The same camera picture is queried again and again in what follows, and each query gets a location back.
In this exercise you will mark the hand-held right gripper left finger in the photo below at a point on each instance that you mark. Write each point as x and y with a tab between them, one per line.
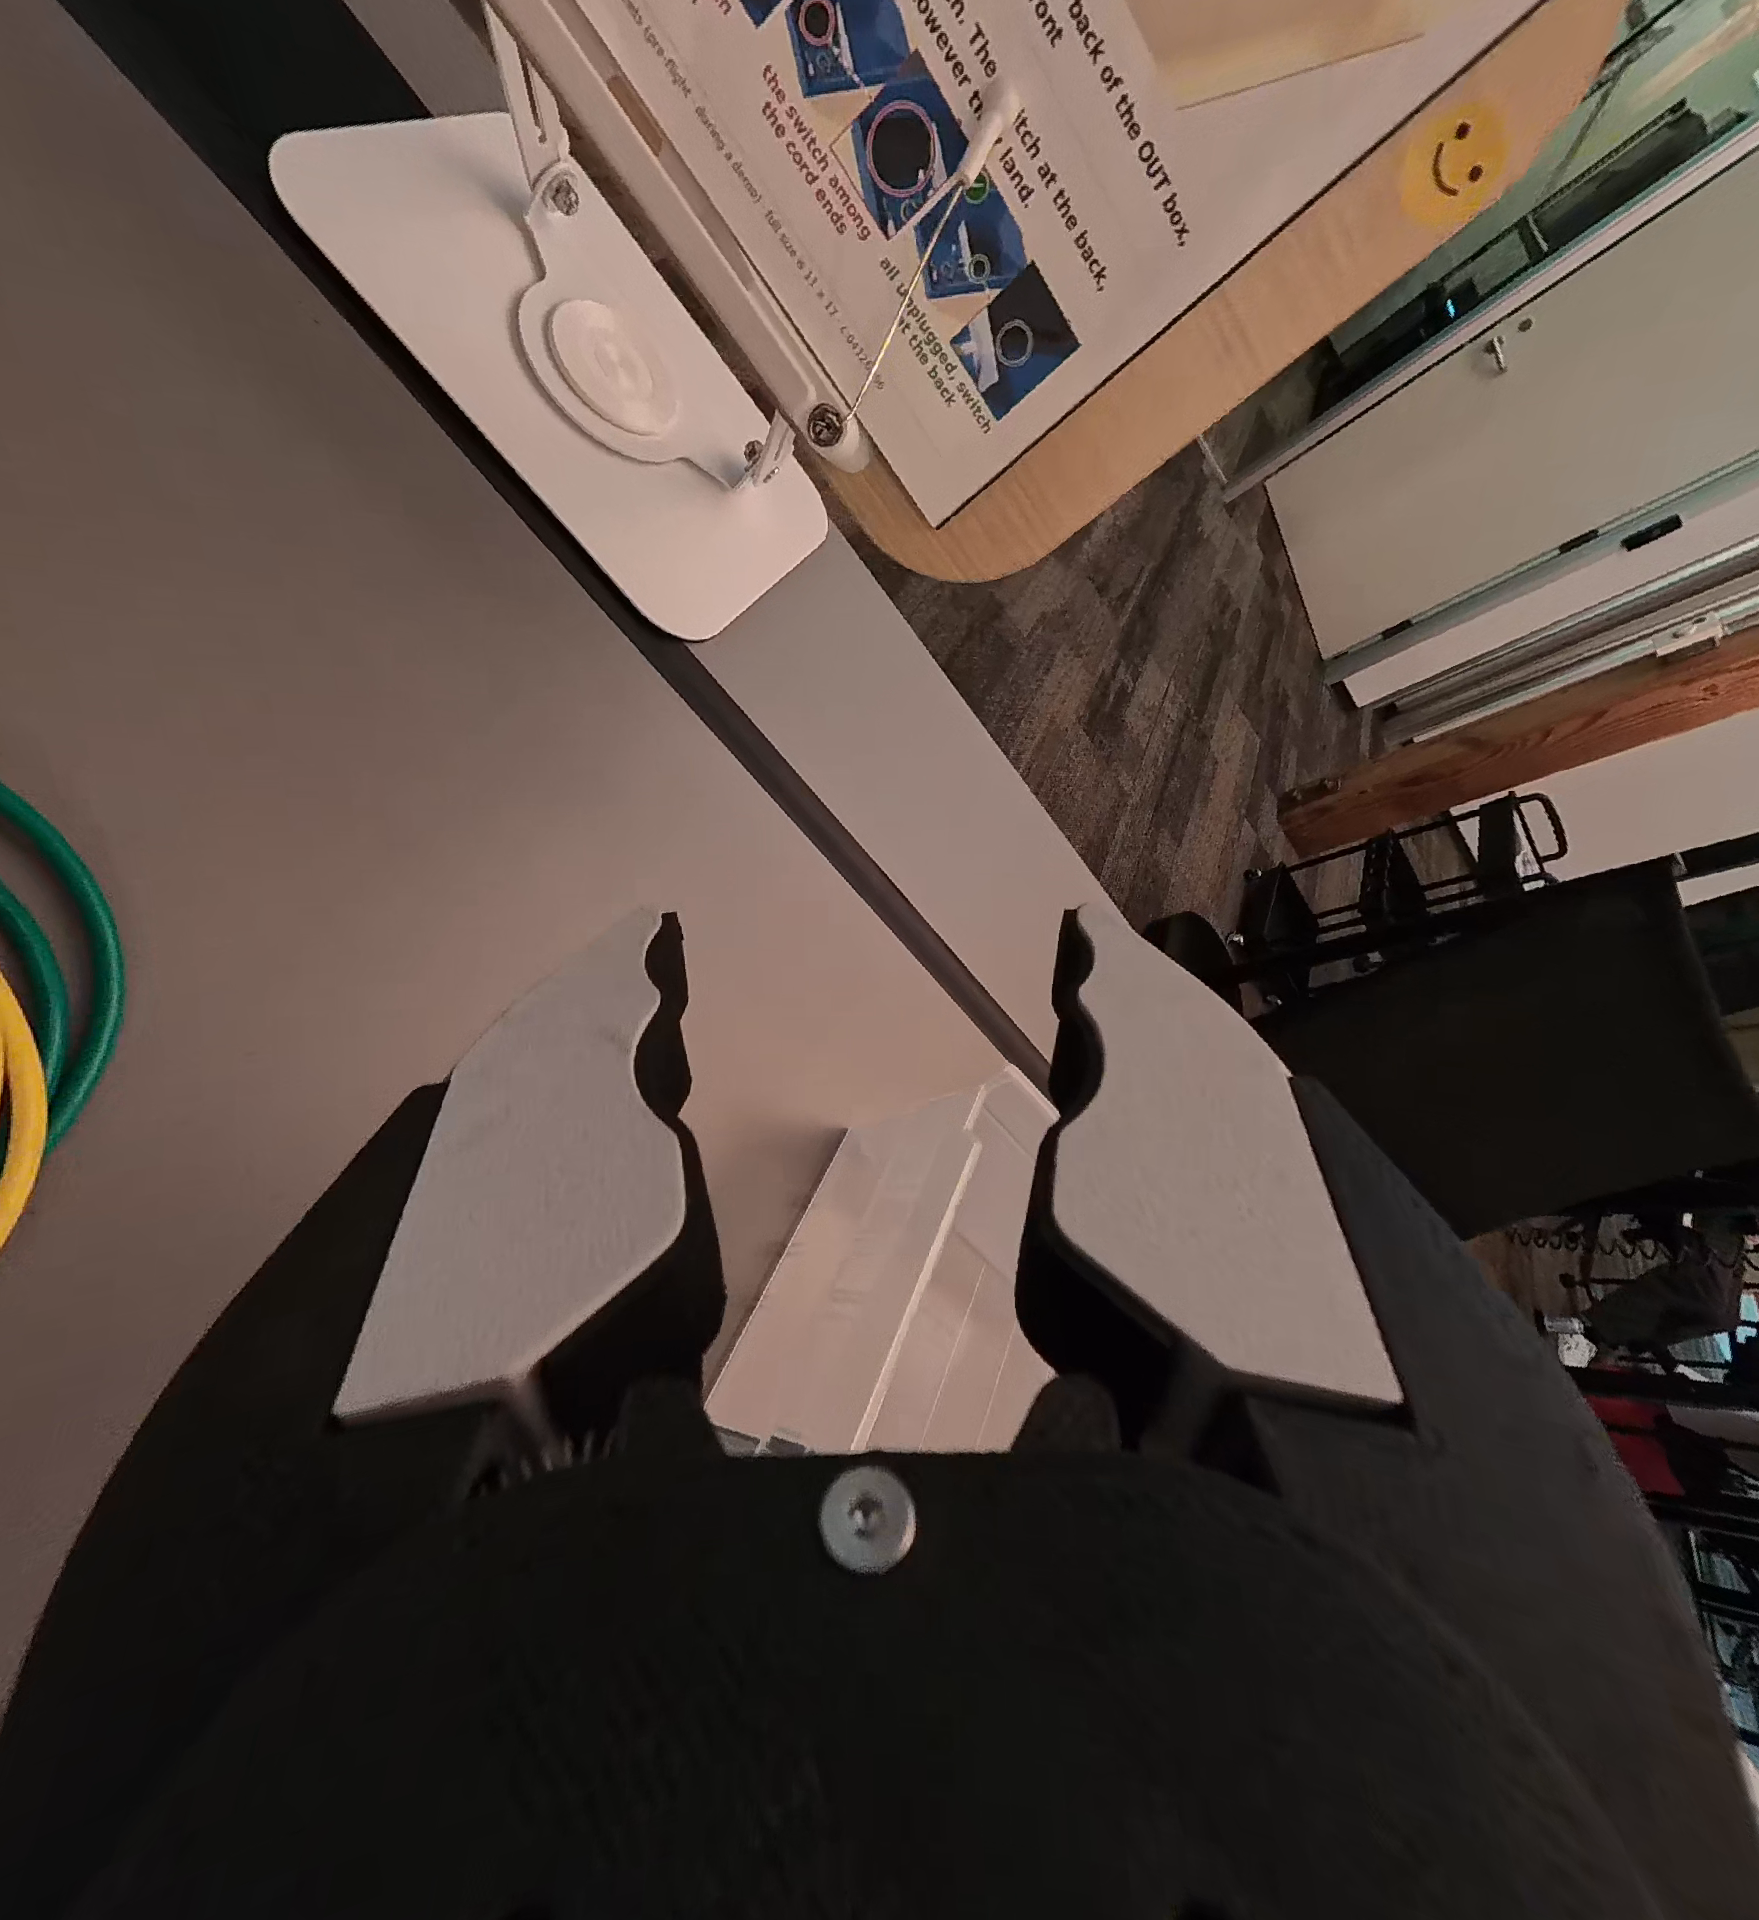
519	1187

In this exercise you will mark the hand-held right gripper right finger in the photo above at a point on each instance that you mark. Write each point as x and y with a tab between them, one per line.
1208	1187

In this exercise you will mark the clear plastic bin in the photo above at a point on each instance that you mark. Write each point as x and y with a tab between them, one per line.
895	1276

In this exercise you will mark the white stand base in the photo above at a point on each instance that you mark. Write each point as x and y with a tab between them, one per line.
430	286

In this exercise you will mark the printed instruction sheet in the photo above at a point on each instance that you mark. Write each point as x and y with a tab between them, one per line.
1119	286

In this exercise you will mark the yellow smiley sticker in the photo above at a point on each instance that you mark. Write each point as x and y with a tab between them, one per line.
1452	163

